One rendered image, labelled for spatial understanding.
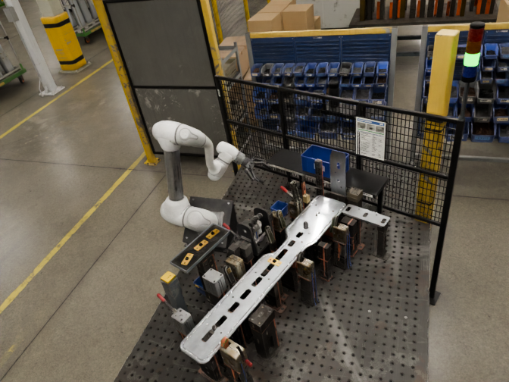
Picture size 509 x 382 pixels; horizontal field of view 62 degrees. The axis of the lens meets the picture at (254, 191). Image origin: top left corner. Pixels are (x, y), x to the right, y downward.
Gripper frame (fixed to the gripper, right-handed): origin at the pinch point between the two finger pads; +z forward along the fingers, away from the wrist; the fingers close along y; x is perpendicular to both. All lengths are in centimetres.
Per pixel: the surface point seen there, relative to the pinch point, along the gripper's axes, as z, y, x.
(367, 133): 39, -30, 62
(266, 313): 26, 107, 56
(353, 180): 50, -11, 37
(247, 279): 14, 90, 37
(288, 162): 10.5, -18.1, 3.7
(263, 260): 18, 74, 36
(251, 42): -71, -166, -58
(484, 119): 150, -162, 25
